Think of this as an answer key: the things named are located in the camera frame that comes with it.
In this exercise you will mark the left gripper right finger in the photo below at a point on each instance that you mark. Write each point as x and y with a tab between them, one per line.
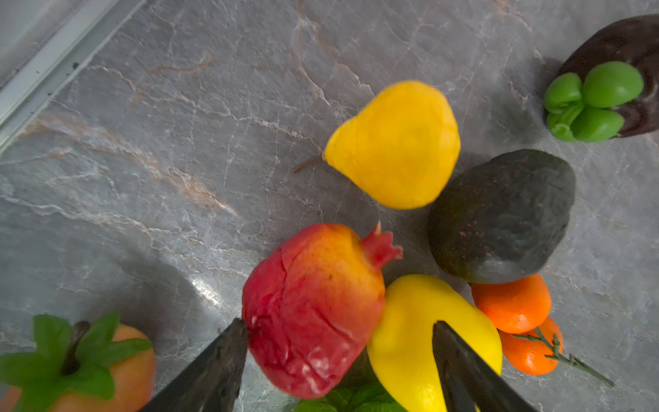
467	382

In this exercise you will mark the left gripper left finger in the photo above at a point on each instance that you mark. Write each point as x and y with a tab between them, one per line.
212	381

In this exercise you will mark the yellow lemon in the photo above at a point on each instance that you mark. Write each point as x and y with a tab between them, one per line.
400	350

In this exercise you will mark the red yellow pomegranate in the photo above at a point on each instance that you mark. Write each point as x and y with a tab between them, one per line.
312	306

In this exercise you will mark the dark green avocado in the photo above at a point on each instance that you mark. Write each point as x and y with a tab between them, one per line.
501	221

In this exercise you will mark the orange tangerine with stem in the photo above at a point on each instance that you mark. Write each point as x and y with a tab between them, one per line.
541	350

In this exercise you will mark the yellow pear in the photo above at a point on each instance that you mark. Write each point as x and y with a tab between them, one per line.
401	149

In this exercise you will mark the dark mangosteen with green leaves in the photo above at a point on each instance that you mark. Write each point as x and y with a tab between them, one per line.
608	88

